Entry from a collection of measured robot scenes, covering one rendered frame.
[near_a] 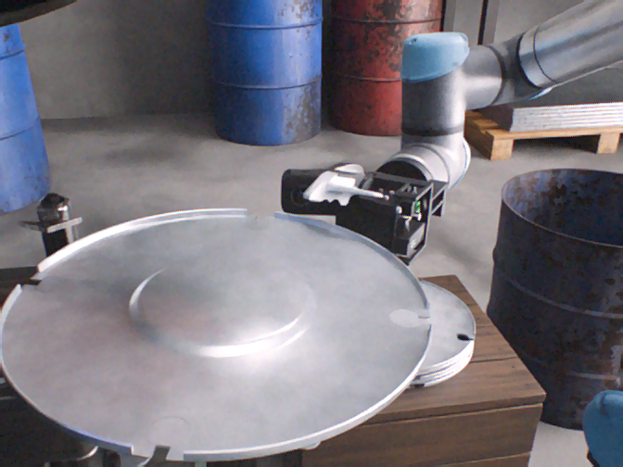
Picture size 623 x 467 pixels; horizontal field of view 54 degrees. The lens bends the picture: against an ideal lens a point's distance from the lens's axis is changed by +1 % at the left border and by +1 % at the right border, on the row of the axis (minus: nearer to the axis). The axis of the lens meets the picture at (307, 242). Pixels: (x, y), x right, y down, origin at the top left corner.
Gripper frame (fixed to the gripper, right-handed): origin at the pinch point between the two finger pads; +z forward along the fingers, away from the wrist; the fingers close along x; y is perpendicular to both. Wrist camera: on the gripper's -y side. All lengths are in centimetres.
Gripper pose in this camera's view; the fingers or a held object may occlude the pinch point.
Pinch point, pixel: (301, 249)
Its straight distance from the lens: 53.1
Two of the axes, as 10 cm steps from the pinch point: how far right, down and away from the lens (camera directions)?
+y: 8.8, 2.2, -4.2
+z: -4.8, 3.6, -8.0
